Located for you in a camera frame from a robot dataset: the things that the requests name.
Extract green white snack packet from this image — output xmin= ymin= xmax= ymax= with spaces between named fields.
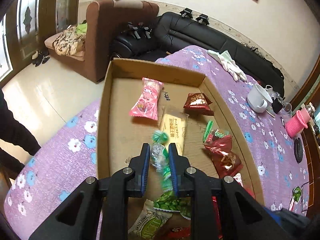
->
xmin=128 ymin=191 xmax=191 ymax=239

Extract green clear candy packet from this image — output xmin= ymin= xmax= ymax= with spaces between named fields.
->
xmin=151 ymin=130 xmax=172 ymax=192

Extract dark red nut packet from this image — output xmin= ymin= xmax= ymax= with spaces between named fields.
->
xmin=204 ymin=135 xmax=243 ymax=178

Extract yellow cake bar packet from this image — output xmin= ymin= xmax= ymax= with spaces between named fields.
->
xmin=160 ymin=107 xmax=189 ymax=155

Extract pink character snack packet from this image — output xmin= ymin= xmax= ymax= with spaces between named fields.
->
xmin=129 ymin=77 xmax=164 ymax=121

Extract dark red triangular packet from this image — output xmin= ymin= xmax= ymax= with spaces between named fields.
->
xmin=183 ymin=93 xmax=214 ymax=116

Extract red gold long packet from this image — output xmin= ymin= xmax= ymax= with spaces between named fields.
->
xmin=212 ymin=197 xmax=222 ymax=239

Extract small red candy packet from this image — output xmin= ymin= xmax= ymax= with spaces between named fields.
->
xmin=205 ymin=128 xmax=229 ymax=143

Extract purple floral tablecloth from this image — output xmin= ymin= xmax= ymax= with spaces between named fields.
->
xmin=4 ymin=46 xmax=309 ymax=239

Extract black glasses case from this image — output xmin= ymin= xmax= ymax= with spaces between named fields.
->
xmin=294 ymin=138 xmax=303 ymax=164

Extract brown cardboard box tray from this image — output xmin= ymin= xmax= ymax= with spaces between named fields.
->
xmin=96 ymin=58 xmax=266 ymax=240

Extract pink knit-sleeved thermos bottle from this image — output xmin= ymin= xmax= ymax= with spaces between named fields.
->
xmin=285 ymin=102 xmax=315 ymax=138

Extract white ceramic mug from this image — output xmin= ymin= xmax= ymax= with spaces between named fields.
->
xmin=247 ymin=83 xmax=272 ymax=113

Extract small black cup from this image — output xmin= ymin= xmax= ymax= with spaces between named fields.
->
xmin=271 ymin=97 xmax=284 ymax=114

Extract white cloth gloves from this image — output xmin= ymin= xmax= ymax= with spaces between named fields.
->
xmin=207 ymin=50 xmax=247 ymax=82

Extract person in dark clothes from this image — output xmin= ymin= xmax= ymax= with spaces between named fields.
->
xmin=0 ymin=90 xmax=41 ymax=179

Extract black leather sofa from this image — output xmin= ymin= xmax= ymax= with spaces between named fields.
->
xmin=110 ymin=12 xmax=285 ymax=96

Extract brown armchair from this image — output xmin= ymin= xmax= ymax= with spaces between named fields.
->
xmin=44 ymin=0 xmax=159 ymax=83

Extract wooden glass door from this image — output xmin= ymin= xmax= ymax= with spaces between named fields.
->
xmin=1 ymin=0 xmax=79 ymax=86

